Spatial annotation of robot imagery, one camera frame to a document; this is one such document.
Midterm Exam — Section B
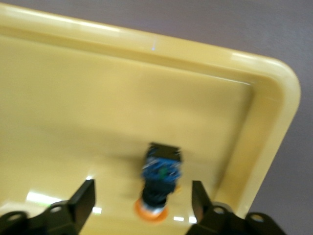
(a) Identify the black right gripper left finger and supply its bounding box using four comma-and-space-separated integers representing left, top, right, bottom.
0, 179, 96, 235

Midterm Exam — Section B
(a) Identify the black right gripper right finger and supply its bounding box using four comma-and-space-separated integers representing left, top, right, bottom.
188, 181, 284, 235

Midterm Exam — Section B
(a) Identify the yellow mushroom button black body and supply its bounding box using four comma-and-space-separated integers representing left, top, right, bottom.
134, 141, 184, 224

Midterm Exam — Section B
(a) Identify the yellow plastic tray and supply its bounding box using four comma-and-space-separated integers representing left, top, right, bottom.
0, 3, 301, 235

